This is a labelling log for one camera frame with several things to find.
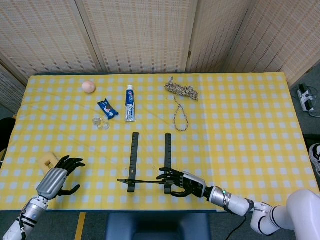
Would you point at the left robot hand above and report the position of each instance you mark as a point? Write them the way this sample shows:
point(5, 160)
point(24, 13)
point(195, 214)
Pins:
point(51, 180)

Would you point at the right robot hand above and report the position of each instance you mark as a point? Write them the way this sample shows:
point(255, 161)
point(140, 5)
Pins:
point(192, 183)

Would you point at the black folding laptop stand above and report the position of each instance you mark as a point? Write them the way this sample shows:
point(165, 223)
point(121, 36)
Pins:
point(135, 152)

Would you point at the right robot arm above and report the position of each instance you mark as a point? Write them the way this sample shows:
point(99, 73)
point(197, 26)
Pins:
point(282, 215)

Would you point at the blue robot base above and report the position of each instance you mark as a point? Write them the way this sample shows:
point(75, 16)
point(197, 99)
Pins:
point(157, 227)

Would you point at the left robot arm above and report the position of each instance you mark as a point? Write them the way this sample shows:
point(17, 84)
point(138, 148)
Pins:
point(27, 215)

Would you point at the yellow sponge block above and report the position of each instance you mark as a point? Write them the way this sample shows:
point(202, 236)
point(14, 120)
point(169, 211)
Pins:
point(50, 160)

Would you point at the yellow white checked tablecloth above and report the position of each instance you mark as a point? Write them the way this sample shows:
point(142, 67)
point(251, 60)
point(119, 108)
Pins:
point(237, 150)

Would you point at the black object on floor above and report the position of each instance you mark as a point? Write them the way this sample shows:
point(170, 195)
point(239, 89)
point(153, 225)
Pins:
point(6, 135)

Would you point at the blue cookie packet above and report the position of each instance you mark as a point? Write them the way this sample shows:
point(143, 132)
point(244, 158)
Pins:
point(108, 109)

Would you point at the pink ball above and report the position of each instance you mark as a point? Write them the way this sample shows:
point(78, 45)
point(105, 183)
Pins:
point(89, 87)

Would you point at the blue white toothpaste tube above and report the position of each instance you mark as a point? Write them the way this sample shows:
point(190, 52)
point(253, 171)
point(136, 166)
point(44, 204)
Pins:
point(130, 105)

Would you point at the black white sneaker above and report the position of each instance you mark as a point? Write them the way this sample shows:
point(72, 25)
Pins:
point(315, 157)

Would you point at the brass screen hinge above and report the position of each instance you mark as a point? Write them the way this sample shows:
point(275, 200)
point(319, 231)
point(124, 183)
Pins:
point(189, 54)

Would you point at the white power strip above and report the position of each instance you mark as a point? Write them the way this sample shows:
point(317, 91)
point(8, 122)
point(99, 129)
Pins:
point(305, 98)

